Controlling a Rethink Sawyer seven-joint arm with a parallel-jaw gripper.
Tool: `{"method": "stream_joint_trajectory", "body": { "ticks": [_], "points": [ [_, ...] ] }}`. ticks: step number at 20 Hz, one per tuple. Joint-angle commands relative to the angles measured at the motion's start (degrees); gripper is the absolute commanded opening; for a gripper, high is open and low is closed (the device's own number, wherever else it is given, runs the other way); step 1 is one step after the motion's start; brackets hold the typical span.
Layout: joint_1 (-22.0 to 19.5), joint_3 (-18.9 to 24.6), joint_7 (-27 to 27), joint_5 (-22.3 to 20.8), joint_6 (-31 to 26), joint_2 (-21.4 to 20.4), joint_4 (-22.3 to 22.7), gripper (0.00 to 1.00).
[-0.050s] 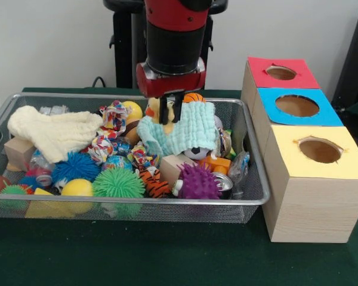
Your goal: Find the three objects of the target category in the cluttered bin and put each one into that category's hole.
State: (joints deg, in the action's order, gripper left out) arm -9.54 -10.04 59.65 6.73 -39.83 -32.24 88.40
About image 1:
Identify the cream waffle cloth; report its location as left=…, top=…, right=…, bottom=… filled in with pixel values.
left=7, top=105, right=104, bottom=164

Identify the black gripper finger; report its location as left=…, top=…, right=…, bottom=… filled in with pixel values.
left=172, top=91, right=185, bottom=123
left=159, top=95, right=169, bottom=125

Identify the dark green table cloth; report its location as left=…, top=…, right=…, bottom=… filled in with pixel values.
left=0, top=86, right=358, bottom=286

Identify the wooden box with three holes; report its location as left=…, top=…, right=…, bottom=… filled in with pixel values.
left=240, top=56, right=358, bottom=244

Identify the shallow mesh bin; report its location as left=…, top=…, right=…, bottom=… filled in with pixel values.
left=0, top=92, right=271, bottom=224

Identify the orange striped tiger plush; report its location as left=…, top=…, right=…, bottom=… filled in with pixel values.
left=138, top=166, right=171, bottom=199

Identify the green stringy puffer ball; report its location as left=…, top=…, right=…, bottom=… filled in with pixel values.
left=92, top=167, right=146, bottom=199

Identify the black stand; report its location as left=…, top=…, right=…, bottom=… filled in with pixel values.
left=331, top=5, right=358, bottom=120

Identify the blue stringy puffer ball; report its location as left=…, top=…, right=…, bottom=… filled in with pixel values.
left=51, top=152, right=101, bottom=184

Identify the purple spiky ball toy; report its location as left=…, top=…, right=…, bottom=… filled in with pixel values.
left=171, top=163, right=223, bottom=200

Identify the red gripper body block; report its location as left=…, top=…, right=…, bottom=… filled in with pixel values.
left=136, top=58, right=207, bottom=98

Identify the light blue waffle cloth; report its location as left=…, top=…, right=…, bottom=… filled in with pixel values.
left=136, top=101, right=218, bottom=156

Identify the yellow ball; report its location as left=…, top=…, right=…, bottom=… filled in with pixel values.
left=61, top=178, right=95, bottom=214

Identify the multicolour rope toy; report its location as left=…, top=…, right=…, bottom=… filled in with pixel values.
left=91, top=100, right=161, bottom=170

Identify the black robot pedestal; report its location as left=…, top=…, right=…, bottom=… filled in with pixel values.
left=103, top=0, right=229, bottom=89

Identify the yellow duck plush toy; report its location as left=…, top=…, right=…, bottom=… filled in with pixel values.
left=145, top=97, right=183, bottom=135

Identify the orange toy basketball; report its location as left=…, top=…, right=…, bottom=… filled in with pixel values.
left=183, top=92, right=207, bottom=104

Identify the black cable loop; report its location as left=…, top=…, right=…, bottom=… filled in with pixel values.
left=91, top=76, right=109, bottom=89

